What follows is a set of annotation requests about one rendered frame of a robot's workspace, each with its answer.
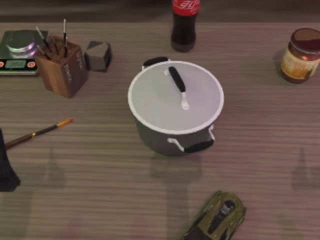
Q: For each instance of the brown glass jar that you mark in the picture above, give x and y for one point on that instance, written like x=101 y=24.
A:
x=300 y=60

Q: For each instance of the paintbrush with orange tip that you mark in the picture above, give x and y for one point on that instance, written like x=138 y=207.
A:
x=35 y=133

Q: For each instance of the wooden tool holder block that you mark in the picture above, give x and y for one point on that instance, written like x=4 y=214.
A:
x=62 y=72

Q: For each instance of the digital kitchen scale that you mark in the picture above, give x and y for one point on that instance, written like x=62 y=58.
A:
x=17 y=53

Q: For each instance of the black-handled metal utensil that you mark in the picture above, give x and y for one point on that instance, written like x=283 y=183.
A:
x=43 y=38
x=65 y=35

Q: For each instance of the dark grey faceted block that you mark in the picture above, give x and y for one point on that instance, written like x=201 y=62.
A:
x=98 y=57

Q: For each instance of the grey lidded kitchen pot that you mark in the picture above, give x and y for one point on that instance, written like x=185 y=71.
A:
x=175 y=100

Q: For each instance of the olive green toy car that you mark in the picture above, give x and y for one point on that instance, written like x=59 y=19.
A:
x=217 y=217

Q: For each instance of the cola bottle with red label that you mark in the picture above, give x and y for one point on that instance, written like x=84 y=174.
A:
x=183 y=27

